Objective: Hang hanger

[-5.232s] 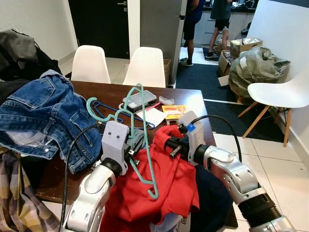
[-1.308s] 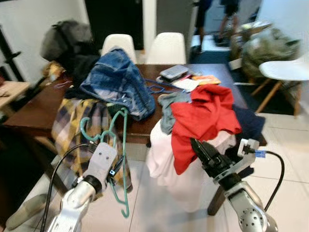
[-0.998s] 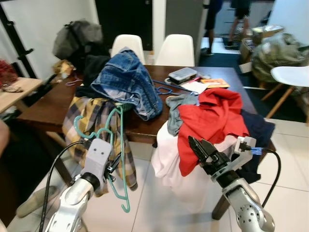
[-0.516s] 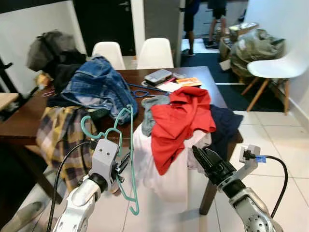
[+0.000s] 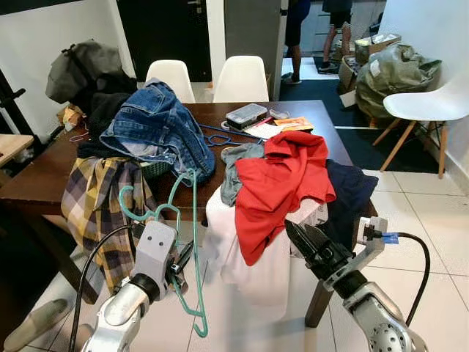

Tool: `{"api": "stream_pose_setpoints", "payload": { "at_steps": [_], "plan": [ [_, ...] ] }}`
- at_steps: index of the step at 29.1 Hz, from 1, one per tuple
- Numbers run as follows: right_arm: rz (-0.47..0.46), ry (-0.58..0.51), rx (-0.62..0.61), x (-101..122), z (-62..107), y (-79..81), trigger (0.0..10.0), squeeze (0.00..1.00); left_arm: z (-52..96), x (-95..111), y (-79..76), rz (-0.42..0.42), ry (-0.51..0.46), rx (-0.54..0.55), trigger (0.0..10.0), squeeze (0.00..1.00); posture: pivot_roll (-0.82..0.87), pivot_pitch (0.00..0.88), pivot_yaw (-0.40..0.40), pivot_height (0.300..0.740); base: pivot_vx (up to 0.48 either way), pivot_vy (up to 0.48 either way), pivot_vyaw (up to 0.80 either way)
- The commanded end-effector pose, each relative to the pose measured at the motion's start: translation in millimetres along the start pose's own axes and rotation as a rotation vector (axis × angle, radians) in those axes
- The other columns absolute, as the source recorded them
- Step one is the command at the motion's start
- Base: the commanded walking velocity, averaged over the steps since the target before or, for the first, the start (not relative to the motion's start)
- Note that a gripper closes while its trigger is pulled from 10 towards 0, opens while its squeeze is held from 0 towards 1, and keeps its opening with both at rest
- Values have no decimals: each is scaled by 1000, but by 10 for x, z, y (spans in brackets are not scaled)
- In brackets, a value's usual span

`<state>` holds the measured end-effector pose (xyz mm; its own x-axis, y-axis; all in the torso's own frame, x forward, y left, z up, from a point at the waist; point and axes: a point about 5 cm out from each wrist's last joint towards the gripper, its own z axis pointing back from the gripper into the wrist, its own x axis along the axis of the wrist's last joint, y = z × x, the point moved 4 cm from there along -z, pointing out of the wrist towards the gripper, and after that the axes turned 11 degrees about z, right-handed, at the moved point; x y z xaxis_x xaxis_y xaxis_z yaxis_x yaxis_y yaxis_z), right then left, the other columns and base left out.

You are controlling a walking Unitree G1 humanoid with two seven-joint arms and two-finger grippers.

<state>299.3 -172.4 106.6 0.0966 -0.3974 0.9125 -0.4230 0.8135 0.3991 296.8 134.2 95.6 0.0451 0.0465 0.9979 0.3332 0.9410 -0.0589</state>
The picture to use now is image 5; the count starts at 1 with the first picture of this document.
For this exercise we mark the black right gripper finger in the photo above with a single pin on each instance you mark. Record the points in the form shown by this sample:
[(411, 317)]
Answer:
[(317, 238), (300, 243)]

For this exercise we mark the teal plastic hanger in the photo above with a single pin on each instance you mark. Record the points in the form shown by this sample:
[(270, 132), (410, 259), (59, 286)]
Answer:
[(196, 220)]

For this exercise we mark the red shirt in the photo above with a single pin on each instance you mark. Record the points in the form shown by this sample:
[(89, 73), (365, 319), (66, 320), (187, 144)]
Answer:
[(282, 183)]

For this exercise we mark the blue denim garment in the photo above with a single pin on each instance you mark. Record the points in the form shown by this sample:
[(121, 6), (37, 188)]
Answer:
[(157, 125)]

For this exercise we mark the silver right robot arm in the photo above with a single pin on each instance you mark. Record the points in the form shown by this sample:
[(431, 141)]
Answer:
[(381, 323)]

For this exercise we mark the blue plastic hanger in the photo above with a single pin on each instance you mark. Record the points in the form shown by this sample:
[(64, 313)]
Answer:
[(220, 138)]

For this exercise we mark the navy shirt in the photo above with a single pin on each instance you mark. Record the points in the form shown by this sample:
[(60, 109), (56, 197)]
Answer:
[(352, 194)]

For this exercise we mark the grey green garment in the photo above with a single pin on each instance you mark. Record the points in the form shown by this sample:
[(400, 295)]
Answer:
[(233, 172)]

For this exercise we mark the yellow plaid shirt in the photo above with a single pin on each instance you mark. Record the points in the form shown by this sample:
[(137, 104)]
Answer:
[(95, 198)]

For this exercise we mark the orange packet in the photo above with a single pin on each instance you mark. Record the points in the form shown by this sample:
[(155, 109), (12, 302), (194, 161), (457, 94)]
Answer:
[(293, 124)]

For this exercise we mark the white paper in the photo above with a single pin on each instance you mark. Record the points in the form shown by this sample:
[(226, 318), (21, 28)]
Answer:
[(262, 130)]

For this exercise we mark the dark wooden table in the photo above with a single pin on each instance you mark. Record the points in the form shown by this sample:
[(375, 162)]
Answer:
[(212, 114)]

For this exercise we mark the clear plastic container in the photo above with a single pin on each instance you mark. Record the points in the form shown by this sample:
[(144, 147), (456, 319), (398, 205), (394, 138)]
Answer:
[(247, 115)]

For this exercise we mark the grey robot foot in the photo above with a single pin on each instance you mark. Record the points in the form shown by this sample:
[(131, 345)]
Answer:
[(37, 324)]

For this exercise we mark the black garment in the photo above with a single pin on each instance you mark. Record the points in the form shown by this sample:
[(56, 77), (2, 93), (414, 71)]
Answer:
[(106, 110)]

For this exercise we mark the white plastic chair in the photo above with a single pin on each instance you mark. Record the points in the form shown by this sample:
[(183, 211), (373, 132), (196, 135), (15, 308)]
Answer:
[(170, 77), (240, 79), (432, 103)]

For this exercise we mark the olive green duffel bag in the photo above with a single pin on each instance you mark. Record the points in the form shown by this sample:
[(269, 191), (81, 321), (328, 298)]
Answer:
[(396, 77)]

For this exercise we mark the cardboard box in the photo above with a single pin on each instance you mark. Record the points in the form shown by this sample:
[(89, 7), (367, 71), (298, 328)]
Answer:
[(377, 48)]

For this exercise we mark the small light wooden table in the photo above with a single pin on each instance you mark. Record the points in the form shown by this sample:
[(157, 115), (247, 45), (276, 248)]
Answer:
[(15, 147)]

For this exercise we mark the person in dark shorts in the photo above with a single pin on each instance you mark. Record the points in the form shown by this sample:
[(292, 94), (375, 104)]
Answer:
[(337, 37), (297, 29)]

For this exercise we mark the olive grey backpack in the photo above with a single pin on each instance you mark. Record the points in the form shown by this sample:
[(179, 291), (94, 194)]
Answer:
[(84, 70)]

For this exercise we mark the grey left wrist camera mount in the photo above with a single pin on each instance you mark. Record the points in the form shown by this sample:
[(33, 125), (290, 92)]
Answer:
[(154, 249)]

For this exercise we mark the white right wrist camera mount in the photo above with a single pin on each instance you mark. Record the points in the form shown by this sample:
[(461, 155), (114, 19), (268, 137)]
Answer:
[(372, 235)]

